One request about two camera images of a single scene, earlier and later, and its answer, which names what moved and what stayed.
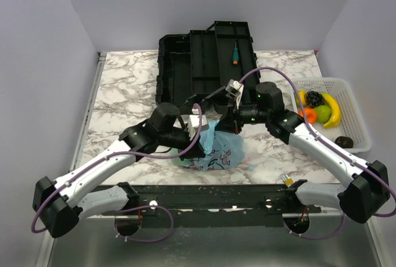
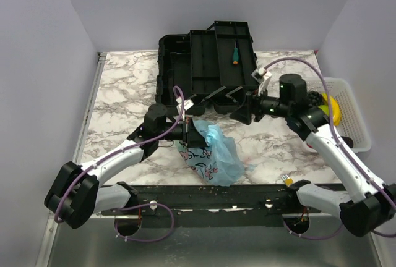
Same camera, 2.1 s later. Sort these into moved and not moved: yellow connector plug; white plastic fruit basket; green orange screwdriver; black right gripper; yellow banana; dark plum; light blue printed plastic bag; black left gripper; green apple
Moved: black right gripper; black left gripper; light blue printed plastic bag
Not moved: white plastic fruit basket; green orange screwdriver; dark plum; yellow connector plug; green apple; yellow banana
